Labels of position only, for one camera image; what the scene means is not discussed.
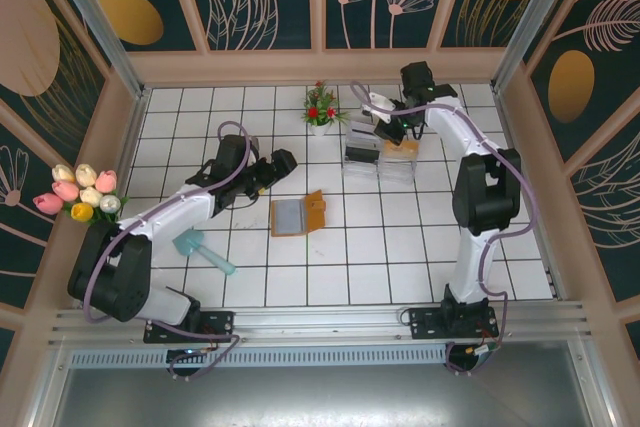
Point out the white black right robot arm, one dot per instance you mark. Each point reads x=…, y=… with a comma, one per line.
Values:
x=457, y=134

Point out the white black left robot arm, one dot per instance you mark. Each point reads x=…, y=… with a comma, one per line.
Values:
x=165, y=212

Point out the orange card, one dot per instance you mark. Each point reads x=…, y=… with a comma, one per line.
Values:
x=405, y=148

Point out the black card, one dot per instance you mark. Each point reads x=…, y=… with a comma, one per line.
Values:
x=362, y=153

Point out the clear acrylic card stand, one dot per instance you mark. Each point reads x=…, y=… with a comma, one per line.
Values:
x=395, y=169

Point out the teal plastic scoop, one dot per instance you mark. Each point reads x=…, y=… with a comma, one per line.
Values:
x=187, y=242

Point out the potted red flower plant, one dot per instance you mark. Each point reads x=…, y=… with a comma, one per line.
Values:
x=320, y=107

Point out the pastel tulip bouquet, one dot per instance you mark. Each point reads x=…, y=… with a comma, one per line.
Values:
x=90, y=194

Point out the brushed metal sheet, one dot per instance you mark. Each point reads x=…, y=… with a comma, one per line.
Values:
x=320, y=397

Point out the aluminium floor rail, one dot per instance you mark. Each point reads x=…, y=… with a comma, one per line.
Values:
x=133, y=137
x=508, y=122

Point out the aluminium frame post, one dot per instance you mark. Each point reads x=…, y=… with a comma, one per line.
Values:
x=103, y=32
x=532, y=22

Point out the dark wall panel gold oval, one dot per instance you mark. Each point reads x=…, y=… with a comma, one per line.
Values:
x=130, y=17
x=570, y=87

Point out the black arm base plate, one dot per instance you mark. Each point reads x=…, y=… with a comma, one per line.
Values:
x=220, y=327
x=425, y=324

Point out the wide aluminium mounting rail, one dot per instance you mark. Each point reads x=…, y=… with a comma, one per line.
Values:
x=320, y=319

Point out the dark wall panel gold lines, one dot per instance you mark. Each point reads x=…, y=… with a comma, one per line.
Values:
x=30, y=47

